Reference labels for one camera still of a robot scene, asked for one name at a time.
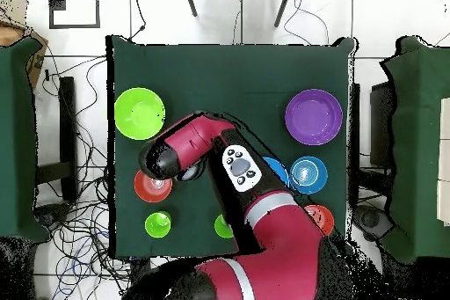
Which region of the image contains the small blue bowl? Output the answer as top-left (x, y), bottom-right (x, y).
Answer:
top-left (288, 156), bottom-right (329, 195)

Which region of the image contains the green stepped cup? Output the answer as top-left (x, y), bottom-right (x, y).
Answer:
top-left (144, 210), bottom-right (172, 239)

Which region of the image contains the black tripod leg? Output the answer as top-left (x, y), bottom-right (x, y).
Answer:
top-left (273, 0), bottom-right (296, 29)
top-left (182, 0), bottom-right (199, 18)

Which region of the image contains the large blue bowl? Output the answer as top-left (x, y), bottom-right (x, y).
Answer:
top-left (262, 156), bottom-right (290, 188)

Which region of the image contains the large green bowl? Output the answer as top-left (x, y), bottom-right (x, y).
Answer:
top-left (113, 87), bottom-right (166, 142)

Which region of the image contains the black box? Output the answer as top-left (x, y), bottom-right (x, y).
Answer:
top-left (368, 81), bottom-right (396, 169)

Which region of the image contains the brown cardboard box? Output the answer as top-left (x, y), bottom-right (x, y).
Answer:
top-left (0, 24), bottom-right (49, 87)

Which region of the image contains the grey stand base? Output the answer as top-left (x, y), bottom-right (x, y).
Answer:
top-left (33, 202), bottom-right (71, 231)
top-left (352, 203), bottom-right (395, 242)

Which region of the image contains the purple bowl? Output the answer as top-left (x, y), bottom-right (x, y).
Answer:
top-left (284, 88), bottom-right (344, 147)

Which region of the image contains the orange bowl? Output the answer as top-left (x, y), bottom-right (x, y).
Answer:
top-left (303, 203), bottom-right (336, 237)
top-left (134, 169), bottom-right (174, 204)

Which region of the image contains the green cloth side table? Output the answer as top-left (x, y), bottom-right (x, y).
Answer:
top-left (0, 37), bottom-right (51, 244)
top-left (379, 35), bottom-right (450, 266)

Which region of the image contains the dark green tablecloth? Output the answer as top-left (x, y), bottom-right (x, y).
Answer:
top-left (105, 34), bottom-right (357, 259)

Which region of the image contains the black floor stand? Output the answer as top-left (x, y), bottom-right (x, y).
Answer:
top-left (34, 76), bottom-right (79, 202)

